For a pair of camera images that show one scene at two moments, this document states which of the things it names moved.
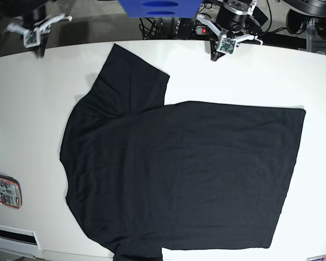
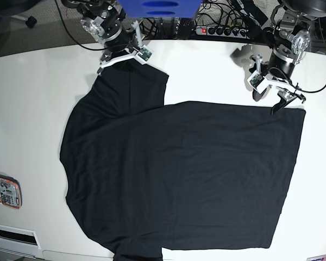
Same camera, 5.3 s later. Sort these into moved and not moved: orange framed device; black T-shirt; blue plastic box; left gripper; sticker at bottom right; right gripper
Moved: left gripper; right gripper
Not moved: black T-shirt; sticker at bottom right; orange framed device; blue plastic box
